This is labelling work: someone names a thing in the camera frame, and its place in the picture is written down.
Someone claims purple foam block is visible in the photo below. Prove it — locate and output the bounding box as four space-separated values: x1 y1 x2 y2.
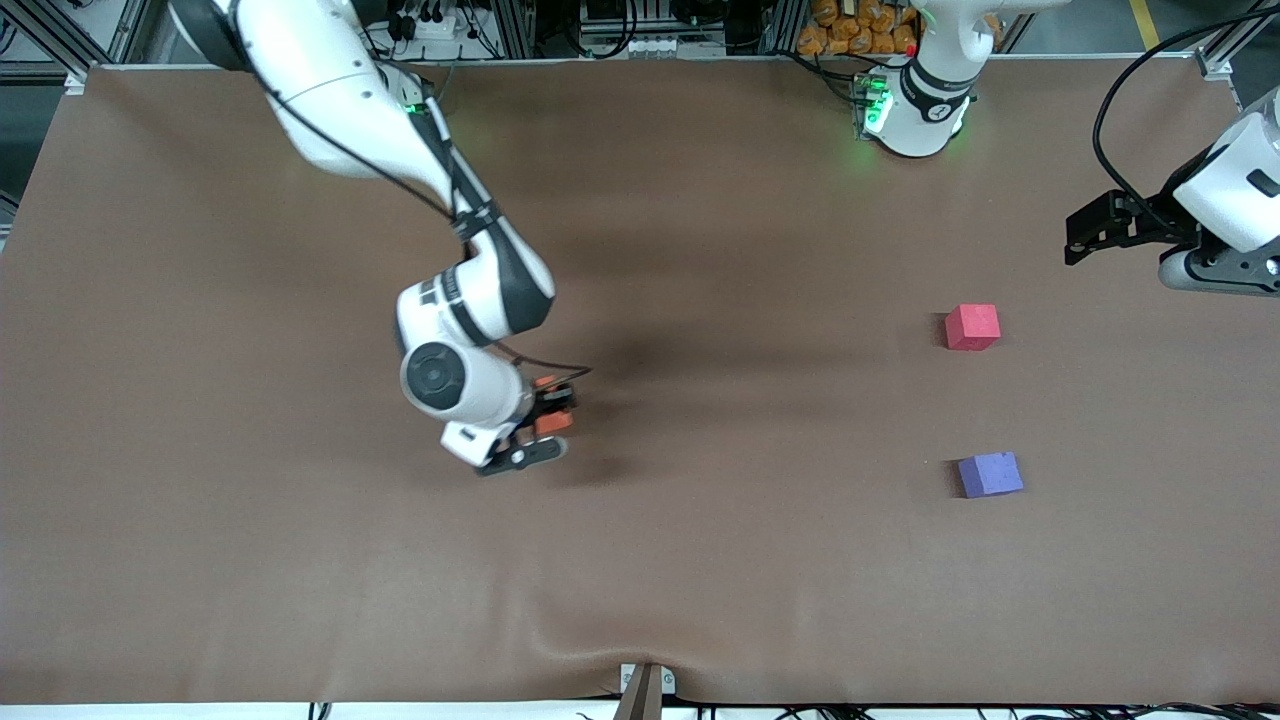
958 451 1025 500

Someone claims white power strip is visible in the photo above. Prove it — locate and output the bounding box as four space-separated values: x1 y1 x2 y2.
393 8 461 41

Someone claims aluminium frame profile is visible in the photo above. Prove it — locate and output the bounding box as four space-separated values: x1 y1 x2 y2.
490 0 537 59
1195 20 1263 81
0 0 151 79

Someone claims red foam block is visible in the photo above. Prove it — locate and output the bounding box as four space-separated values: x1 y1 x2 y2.
945 304 1001 352

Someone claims metal table edge clamp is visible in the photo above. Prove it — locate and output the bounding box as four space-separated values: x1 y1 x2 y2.
618 663 677 720

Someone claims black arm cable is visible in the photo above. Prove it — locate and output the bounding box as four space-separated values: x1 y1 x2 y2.
258 80 593 389
1093 5 1280 239

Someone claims orange foam block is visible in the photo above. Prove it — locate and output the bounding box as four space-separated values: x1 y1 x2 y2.
533 375 574 437

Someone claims bag of orange snacks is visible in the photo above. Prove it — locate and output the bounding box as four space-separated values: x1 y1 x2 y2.
797 0 919 58

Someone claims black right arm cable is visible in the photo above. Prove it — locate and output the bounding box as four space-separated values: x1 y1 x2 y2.
258 80 593 389

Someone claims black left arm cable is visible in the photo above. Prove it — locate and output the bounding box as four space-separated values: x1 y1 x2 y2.
1093 5 1280 239

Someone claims large table cover mat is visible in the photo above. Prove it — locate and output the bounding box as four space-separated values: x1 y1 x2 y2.
0 55 1280 707

